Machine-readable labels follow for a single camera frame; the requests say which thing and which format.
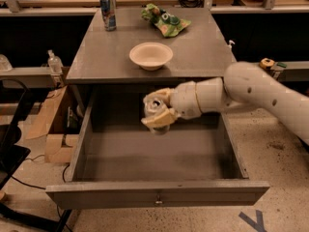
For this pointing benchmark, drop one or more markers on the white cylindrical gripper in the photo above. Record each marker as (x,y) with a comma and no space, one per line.
(183,101)

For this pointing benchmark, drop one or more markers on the white 7up soda can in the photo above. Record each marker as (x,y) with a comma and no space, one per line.
(152,107)

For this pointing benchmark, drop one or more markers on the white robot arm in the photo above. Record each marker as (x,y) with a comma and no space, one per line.
(243,86)

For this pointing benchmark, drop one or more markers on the grey cabinet counter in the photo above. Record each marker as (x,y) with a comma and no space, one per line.
(199,51)

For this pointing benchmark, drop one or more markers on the grey open top drawer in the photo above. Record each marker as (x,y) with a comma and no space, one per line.
(118,163)

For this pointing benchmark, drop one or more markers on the white pump bottle top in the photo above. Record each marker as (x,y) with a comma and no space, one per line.
(231,44)

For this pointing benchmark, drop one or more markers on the blue tall energy drink can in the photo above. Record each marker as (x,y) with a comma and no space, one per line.
(107,8)

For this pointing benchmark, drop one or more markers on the white paper bowl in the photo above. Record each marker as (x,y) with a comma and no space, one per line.
(151,56)

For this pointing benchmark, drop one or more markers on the green crumpled chip bag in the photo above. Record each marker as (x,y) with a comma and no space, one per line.
(168,24)

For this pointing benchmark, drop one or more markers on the clear plastic water bottle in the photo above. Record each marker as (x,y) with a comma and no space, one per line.
(54,62)

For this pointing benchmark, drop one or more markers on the brown cardboard box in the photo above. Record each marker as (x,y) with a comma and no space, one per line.
(51,124)

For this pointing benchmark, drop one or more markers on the blue floor tape mark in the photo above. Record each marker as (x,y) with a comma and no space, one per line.
(257,224)

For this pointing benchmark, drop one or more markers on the clear plastic bottle far left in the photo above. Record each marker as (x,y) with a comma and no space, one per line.
(5,65)

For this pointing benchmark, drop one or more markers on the small metal drawer handle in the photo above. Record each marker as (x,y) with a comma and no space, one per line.
(158,200)

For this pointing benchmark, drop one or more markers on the black chair frame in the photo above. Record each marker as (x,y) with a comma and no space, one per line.
(12,156)

